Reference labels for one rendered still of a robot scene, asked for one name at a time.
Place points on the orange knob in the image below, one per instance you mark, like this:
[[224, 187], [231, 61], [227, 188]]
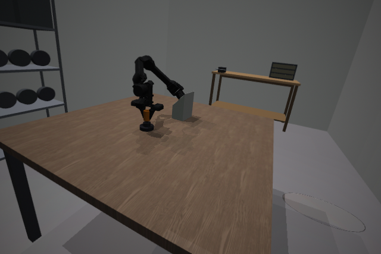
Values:
[[146, 115]]

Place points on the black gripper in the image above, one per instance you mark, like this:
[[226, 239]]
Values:
[[156, 107]]

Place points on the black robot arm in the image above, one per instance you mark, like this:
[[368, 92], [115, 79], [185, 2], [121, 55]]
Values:
[[140, 88]]

